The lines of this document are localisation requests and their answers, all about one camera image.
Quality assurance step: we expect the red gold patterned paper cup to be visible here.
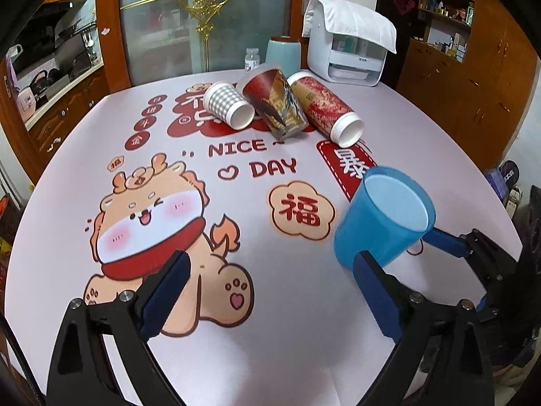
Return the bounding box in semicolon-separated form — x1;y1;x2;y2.
288;72;366;145

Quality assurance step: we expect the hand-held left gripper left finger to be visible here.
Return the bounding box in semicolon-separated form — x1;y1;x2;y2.
46;250;191;406

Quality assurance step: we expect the teal ceramic canister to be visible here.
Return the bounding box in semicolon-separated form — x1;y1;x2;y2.
265;36;302;77

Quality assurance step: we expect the pink rice cooker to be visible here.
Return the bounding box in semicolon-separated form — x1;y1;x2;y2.
16;85;38;124

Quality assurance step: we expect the black kettle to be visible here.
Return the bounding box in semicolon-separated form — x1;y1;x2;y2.
31;70;51;94

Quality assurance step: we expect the wooden cabinet with shelves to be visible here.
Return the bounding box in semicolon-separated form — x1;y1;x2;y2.
395;0;539;170

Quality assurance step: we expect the white power strip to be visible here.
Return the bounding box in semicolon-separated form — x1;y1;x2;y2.
506;187;525;217

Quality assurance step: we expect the dark red illustrated paper cup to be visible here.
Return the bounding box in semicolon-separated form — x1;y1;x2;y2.
237;66;312;140

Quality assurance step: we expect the blue box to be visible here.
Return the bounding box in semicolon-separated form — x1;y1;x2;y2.
485;168;515;201

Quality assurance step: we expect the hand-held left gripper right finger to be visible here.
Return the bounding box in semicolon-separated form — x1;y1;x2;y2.
352;250;495;406

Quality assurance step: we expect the glass door with gold ornament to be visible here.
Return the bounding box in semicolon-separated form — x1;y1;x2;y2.
95;0;315;91

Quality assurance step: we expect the white folded cloth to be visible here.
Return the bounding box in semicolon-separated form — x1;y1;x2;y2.
302;0;398;55

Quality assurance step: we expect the grey checkered paper cup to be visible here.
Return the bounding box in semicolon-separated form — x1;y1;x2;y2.
203;82;256;130

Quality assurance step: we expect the blue plastic cup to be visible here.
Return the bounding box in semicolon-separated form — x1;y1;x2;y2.
333;166;436;272

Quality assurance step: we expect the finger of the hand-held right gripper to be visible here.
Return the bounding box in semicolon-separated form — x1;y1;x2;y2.
406;228;480;260

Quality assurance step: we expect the wooden kitchen counter cabinet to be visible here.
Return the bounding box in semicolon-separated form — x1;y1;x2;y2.
0;57;111;182

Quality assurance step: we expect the white countertop appliance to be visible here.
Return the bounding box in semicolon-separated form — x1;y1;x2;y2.
306;0;398;88

